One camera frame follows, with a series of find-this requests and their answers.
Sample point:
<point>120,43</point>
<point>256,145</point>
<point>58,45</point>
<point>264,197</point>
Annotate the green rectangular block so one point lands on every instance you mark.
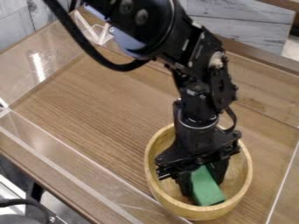
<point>205,191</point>

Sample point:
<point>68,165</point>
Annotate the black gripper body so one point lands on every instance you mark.
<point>194,147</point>

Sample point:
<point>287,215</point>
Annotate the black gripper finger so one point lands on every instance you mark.
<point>184,182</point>
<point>217,170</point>

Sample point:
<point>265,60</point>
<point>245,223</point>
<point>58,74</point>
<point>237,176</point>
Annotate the black device with bolt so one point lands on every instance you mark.
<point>41,214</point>

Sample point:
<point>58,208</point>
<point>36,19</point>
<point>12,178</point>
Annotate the clear acrylic corner bracket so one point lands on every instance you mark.
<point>96,33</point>

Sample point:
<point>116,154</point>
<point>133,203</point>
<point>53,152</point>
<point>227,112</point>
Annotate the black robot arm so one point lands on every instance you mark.
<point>156,31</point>

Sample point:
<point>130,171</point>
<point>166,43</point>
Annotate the brown wooden bowl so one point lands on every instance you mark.
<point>165,190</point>

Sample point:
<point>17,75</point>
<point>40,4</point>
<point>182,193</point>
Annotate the black table leg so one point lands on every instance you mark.
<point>34,192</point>

